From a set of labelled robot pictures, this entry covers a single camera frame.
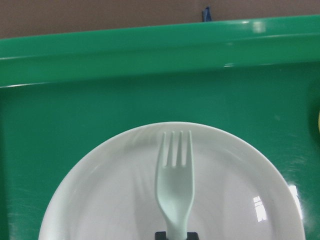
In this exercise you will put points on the green plastic tray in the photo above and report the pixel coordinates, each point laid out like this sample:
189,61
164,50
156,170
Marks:
63,94

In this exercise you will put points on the white round plate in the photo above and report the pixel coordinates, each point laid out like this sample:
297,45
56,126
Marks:
110,193

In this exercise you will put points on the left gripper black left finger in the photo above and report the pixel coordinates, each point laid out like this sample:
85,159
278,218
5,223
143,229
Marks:
160,235

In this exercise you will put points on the yellow plastic spoon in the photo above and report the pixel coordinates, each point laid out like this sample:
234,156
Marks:
318,121

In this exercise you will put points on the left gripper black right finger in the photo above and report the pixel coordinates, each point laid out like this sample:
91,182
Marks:
192,236

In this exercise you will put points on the pale mint plastic fork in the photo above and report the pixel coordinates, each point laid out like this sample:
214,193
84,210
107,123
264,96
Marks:
175,185

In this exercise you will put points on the blue tape grid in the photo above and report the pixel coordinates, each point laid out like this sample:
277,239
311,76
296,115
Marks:
206,14

